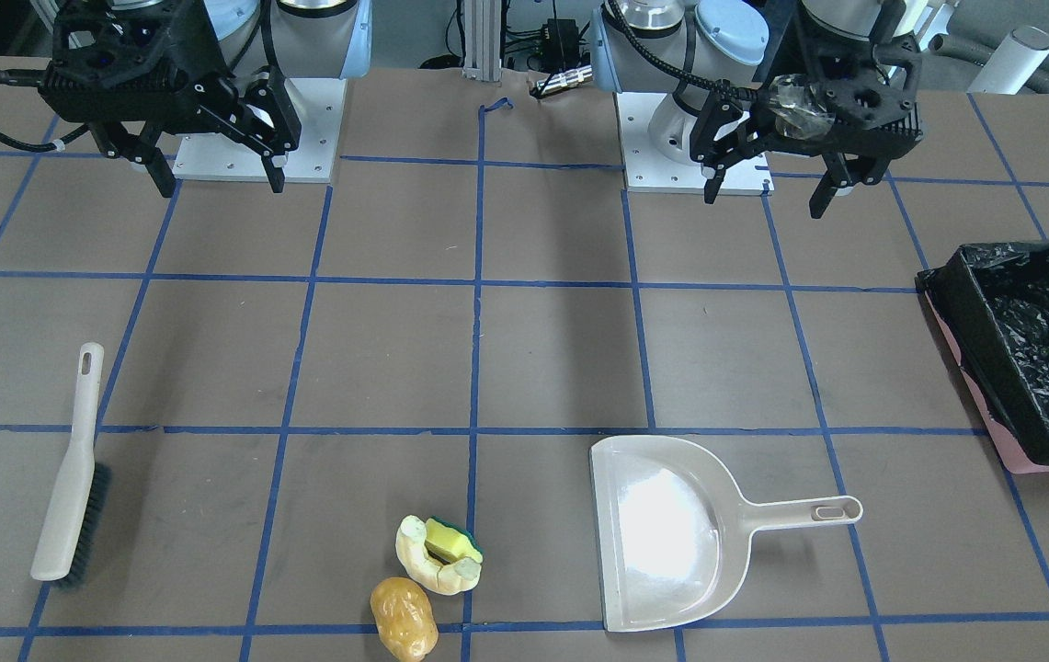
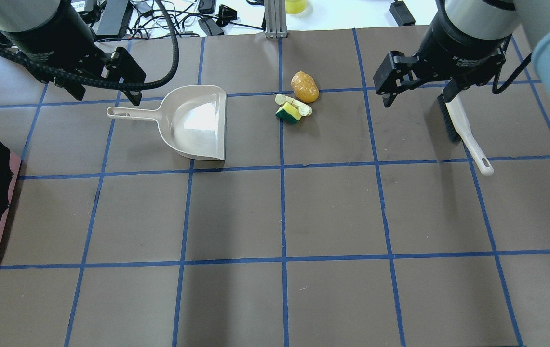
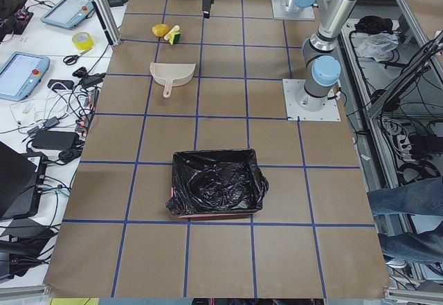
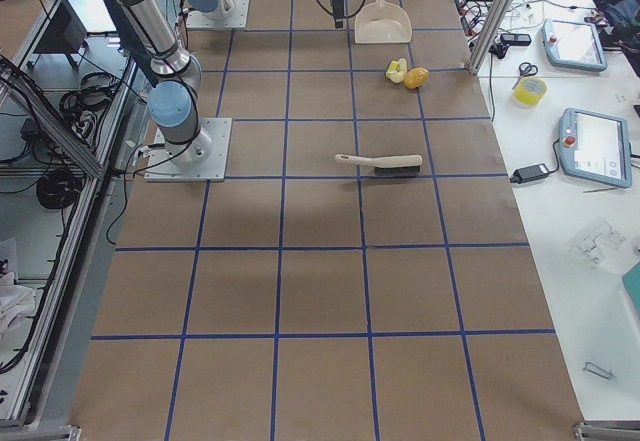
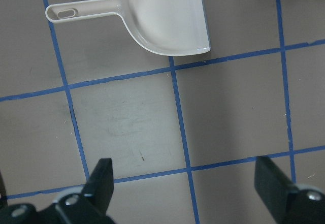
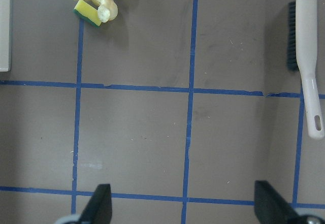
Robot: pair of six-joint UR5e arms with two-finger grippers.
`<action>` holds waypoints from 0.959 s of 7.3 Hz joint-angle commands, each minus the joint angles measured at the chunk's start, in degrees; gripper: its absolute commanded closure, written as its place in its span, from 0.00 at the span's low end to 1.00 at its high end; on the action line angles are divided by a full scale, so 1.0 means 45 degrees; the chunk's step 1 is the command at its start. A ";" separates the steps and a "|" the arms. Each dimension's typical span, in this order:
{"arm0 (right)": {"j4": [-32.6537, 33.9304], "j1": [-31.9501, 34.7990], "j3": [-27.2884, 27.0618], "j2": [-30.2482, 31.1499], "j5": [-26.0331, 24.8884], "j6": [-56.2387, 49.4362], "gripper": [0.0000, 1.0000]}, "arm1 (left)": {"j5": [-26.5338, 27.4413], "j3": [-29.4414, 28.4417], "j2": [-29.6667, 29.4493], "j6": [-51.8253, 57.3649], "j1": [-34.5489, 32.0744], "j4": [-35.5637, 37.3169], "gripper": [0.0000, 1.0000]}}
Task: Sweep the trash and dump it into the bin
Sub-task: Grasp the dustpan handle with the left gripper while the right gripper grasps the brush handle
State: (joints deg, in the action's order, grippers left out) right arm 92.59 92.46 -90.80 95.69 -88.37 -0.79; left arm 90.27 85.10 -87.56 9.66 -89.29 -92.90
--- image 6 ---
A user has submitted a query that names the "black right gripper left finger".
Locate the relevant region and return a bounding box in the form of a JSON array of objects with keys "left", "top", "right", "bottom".
[{"left": 79, "top": 184, "right": 112, "bottom": 224}]

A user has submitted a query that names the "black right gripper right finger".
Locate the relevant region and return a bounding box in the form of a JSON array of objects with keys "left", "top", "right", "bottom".
[{"left": 254, "top": 180, "right": 300, "bottom": 224}]

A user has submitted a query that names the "white hand brush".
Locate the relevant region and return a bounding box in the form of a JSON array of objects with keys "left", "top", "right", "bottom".
[{"left": 287, "top": 0, "right": 324, "bottom": 140}]

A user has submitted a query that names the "beige plastic dustpan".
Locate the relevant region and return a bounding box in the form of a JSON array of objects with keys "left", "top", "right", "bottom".
[{"left": 0, "top": 0, "right": 13, "bottom": 73}]

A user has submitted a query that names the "yellow green sponge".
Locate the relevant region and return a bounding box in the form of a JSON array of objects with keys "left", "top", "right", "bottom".
[{"left": 73, "top": 0, "right": 102, "bottom": 27}]

